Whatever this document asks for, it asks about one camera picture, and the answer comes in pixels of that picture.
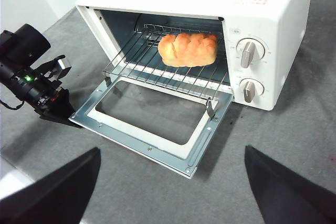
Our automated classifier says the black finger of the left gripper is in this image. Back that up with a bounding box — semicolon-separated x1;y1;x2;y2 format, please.
39;89;82;130

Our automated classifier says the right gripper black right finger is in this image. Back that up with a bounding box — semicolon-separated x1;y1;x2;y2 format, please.
244;144;336;224

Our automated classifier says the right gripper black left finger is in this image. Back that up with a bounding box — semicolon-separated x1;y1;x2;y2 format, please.
0;147;102;224

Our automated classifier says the oven door with beige handle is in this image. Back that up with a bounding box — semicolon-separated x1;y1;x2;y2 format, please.
68;76;234;180

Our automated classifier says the golden brown bread loaf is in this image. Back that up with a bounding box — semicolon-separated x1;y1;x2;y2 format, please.
158;33;218;67

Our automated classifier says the beige oven control knob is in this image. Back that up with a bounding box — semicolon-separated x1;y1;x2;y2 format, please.
236;38;266;69
239;78;265;103

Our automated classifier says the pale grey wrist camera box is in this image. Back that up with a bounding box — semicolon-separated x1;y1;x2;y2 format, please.
56;58;72;74

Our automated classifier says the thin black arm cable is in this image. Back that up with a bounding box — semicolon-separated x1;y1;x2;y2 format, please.
0;99;25;111

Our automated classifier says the metal wire oven rack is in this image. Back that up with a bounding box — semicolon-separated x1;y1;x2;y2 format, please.
102;23;229;99

